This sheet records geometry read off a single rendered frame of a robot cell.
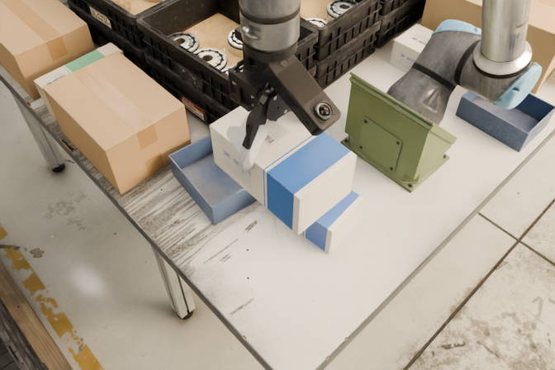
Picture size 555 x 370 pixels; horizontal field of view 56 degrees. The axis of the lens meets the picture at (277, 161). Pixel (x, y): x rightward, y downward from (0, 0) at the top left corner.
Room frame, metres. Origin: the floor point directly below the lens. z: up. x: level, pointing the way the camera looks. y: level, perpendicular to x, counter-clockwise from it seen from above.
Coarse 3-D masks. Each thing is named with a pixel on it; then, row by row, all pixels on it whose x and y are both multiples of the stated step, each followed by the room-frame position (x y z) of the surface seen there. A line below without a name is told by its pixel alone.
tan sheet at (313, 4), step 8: (304, 0) 1.45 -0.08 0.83; (312, 0) 1.45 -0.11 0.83; (320, 0) 1.45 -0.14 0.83; (328, 0) 1.45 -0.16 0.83; (304, 8) 1.40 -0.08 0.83; (312, 8) 1.40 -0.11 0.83; (320, 8) 1.40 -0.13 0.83; (304, 16) 1.36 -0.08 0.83; (312, 16) 1.36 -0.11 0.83; (320, 16) 1.36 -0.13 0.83
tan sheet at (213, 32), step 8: (216, 16) 1.36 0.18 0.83; (200, 24) 1.32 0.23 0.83; (208, 24) 1.32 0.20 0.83; (216, 24) 1.32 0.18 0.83; (224, 24) 1.32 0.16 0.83; (232, 24) 1.32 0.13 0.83; (192, 32) 1.28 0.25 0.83; (200, 32) 1.28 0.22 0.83; (208, 32) 1.28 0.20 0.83; (216, 32) 1.28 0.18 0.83; (224, 32) 1.28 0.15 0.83; (200, 40) 1.24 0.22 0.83; (208, 40) 1.24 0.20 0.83; (216, 40) 1.24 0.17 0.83; (224, 40) 1.24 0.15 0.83; (200, 48) 1.20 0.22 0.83; (216, 48) 1.20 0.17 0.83; (232, 56) 1.16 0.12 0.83; (232, 64) 1.13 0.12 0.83
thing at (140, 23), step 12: (180, 0) 1.29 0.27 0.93; (156, 12) 1.23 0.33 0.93; (144, 24) 1.17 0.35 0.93; (300, 24) 1.17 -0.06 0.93; (156, 36) 1.12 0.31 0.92; (312, 36) 1.11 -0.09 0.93; (168, 48) 1.09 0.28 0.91; (180, 48) 1.06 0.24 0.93; (300, 48) 1.07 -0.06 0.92; (192, 60) 1.03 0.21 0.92; (204, 60) 1.01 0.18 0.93; (204, 72) 1.00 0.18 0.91; (216, 72) 0.97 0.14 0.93; (228, 84) 0.94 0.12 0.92
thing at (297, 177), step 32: (224, 128) 0.57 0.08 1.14; (288, 128) 0.57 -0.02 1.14; (224, 160) 0.56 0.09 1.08; (256, 160) 0.50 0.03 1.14; (288, 160) 0.50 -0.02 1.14; (320, 160) 0.50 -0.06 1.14; (352, 160) 0.51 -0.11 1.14; (256, 192) 0.50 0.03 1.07; (288, 192) 0.45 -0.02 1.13; (320, 192) 0.46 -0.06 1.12; (288, 224) 0.45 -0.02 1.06
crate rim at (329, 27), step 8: (368, 0) 1.28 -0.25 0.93; (376, 0) 1.31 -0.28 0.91; (352, 8) 1.24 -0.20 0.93; (360, 8) 1.25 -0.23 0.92; (344, 16) 1.21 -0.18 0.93; (352, 16) 1.23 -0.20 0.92; (312, 24) 1.17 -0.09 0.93; (328, 24) 1.17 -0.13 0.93; (336, 24) 1.18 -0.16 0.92; (320, 32) 1.14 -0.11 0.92; (328, 32) 1.15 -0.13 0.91
